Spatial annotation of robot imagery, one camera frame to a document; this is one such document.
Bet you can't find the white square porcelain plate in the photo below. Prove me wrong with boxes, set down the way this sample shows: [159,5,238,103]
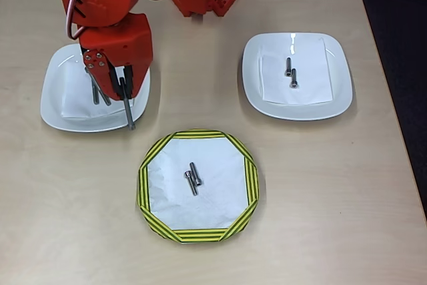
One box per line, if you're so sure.
[40,43,151,133]
[242,32,354,121]

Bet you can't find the yellow green striped plate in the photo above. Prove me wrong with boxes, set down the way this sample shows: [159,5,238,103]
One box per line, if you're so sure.
[135,128,260,244]

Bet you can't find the white servo cable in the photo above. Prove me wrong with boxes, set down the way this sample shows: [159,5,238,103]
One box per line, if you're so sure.
[64,0,85,41]

